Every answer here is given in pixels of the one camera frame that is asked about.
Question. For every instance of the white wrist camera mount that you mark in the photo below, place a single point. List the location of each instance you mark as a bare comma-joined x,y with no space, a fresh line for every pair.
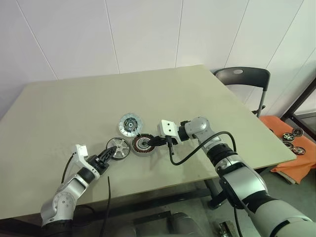
81,150
168,127

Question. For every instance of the motor stator with copper coils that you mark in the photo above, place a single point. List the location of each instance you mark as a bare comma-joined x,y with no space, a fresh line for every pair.
140,150

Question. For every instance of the black table frame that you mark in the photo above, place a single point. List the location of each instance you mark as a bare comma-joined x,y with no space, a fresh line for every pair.
212,190

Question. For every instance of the black metal rack frame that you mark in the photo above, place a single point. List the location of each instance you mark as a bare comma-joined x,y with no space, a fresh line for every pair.
298,97

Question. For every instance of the orange cloth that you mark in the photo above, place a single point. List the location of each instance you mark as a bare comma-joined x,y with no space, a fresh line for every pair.
274,124

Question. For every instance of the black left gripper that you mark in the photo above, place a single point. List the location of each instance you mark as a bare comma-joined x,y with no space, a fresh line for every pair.
97,164

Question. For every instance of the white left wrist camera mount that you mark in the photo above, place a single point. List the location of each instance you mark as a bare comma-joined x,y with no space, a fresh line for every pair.
81,150

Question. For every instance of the dark grey rounded shape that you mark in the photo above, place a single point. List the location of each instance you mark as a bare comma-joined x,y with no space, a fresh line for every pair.
186,224

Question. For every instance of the silver spoked motor rotor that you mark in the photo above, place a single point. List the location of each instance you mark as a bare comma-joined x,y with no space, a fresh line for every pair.
121,149

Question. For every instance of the black plastic chair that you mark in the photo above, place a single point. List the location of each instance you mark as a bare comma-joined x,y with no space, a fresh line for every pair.
247,77

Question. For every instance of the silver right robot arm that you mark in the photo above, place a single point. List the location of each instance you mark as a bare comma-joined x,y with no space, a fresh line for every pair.
200,124

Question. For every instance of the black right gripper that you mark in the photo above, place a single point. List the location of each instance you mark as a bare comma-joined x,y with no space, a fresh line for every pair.
170,142

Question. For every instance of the small silver spoked rotor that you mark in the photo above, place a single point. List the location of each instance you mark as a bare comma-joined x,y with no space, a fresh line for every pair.
298,150
288,136

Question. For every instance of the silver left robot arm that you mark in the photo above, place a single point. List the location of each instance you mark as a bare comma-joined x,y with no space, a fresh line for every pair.
66,195

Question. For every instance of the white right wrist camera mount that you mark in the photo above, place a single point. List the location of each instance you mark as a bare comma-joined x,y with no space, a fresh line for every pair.
168,127

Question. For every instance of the small dark gear disc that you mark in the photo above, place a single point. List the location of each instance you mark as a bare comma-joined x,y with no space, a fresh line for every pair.
298,132

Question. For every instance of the small metal bracket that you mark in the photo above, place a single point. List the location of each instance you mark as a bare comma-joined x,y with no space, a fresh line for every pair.
225,228

